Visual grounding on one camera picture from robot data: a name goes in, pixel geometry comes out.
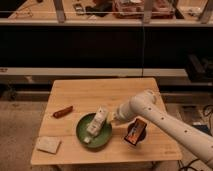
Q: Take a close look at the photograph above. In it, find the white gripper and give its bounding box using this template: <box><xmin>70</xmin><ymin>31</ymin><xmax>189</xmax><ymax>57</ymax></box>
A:
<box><xmin>83</xmin><ymin>107</ymin><xmax>109</xmax><ymax>144</ymax></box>

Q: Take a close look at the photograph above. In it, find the black device on shelf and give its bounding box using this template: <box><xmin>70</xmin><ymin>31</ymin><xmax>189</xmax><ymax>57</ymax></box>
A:
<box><xmin>73</xmin><ymin>3</ymin><xmax>85</xmax><ymax>15</ymax></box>

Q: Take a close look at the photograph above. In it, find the green ceramic bowl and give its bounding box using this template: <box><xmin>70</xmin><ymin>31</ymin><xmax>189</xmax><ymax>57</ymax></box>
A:
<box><xmin>76</xmin><ymin>113</ymin><xmax>112</xmax><ymax>149</ymax></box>

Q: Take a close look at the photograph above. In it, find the black round bowl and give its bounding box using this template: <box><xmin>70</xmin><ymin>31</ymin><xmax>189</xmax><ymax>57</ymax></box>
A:
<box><xmin>126</xmin><ymin>121</ymin><xmax>148</xmax><ymax>142</ymax></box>

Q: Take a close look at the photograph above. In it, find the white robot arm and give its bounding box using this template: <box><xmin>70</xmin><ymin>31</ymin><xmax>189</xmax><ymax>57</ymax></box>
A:
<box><xmin>86</xmin><ymin>89</ymin><xmax>213</xmax><ymax>169</ymax></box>

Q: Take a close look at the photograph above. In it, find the red plastic crate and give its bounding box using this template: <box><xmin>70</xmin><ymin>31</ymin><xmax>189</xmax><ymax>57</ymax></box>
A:
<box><xmin>112</xmin><ymin>0</ymin><xmax>175</xmax><ymax>19</ymax></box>

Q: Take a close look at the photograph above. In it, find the red-brown sausage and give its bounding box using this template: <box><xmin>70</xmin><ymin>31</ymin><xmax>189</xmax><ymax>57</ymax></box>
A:
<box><xmin>52</xmin><ymin>106</ymin><xmax>73</xmax><ymax>119</ymax></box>

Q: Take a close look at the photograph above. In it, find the orange snack packet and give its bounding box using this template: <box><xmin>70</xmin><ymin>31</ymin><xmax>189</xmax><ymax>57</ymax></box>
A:
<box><xmin>124</xmin><ymin>118</ymin><xmax>148</xmax><ymax>146</ymax></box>

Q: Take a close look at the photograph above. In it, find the blue box on floor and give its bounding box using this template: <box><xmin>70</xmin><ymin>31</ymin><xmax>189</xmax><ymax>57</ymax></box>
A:
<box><xmin>193</xmin><ymin>125</ymin><xmax>212</xmax><ymax>136</ymax></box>

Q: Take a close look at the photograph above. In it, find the wooden table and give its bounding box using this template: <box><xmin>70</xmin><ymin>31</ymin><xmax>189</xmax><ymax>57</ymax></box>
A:
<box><xmin>31</xmin><ymin>78</ymin><xmax>182</xmax><ymax>165</ymax></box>

